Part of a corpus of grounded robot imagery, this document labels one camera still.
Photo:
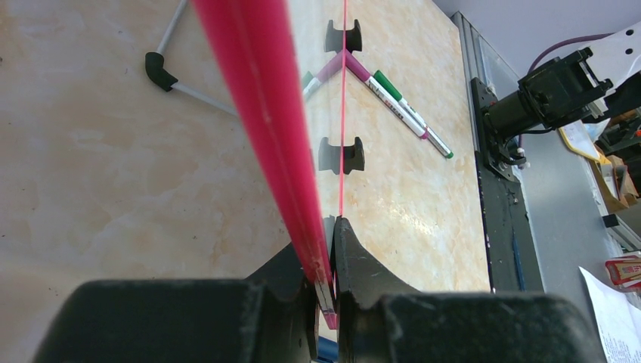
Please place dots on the blue capped marker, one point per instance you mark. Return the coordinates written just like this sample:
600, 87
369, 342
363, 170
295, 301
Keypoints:
328, 350

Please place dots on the black whiteboard stand foot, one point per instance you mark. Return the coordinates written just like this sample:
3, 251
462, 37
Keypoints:
343, 39

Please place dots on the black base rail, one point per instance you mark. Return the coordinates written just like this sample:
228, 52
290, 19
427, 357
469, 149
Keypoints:
509, 243

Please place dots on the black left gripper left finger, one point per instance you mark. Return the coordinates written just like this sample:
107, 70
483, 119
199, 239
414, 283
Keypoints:
270, 316

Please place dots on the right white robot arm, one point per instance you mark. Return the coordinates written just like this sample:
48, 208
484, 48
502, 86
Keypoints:
594, 83

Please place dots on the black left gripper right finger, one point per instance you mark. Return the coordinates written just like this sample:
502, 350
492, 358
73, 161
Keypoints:
383, 319

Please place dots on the pink framed whiteboard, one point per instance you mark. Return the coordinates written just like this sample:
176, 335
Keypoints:
253, 45

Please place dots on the green capped marker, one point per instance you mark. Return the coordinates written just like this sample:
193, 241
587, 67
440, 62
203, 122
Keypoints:
431, 135

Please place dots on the purple capped marker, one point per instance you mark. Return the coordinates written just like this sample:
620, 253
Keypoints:
384, 96

